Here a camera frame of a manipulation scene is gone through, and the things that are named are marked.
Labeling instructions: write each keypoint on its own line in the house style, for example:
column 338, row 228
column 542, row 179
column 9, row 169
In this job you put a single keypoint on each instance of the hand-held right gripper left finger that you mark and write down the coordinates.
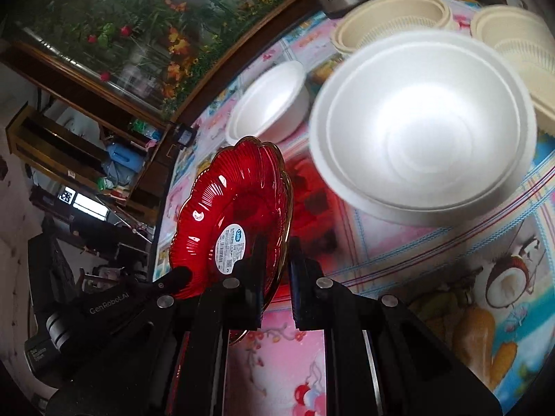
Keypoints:
column 260, row 268

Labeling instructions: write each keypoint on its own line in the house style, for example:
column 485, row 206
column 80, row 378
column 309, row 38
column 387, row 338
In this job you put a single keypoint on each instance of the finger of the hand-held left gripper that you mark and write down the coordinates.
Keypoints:
column 173, row 281

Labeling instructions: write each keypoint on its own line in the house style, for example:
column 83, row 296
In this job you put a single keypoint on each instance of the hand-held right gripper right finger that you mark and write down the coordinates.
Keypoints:
column 297, row 277

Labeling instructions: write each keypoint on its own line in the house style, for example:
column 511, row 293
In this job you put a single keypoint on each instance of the red glass plate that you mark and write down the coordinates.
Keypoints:
column 234, row 199

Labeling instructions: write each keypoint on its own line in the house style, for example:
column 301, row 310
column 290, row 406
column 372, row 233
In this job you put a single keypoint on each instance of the large white foam bowl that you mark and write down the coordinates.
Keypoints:
column 416, row 130

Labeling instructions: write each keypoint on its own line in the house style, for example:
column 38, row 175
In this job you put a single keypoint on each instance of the beige ribbed plastic bowl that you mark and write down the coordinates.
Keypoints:
column 524, row 47
column 390, row 17

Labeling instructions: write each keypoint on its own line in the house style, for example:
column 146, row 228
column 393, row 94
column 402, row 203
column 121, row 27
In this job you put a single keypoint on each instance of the bright window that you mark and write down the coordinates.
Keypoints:
column 86, row 206

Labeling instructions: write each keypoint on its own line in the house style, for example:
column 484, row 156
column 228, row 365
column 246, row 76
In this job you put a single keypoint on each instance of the blue plastic container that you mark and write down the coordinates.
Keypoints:
column 123, row 162

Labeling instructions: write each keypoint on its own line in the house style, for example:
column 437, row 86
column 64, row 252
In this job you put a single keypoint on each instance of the pink printed tablecloth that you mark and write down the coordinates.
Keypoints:
column 433, row 268

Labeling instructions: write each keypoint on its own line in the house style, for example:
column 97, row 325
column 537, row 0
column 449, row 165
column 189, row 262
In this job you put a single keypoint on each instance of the small black box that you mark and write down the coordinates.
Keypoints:
column 185, row 136

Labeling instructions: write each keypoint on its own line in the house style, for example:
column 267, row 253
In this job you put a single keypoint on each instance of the green packet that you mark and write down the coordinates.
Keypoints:
column 143, row 129

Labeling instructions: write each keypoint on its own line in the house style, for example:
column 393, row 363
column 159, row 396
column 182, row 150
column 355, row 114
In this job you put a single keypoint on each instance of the framed flower painting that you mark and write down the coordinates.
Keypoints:
column 143, row 26

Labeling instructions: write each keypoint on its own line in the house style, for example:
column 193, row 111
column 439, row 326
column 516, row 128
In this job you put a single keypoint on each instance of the wooden wall shelf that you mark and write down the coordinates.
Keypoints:
column 56, row 143

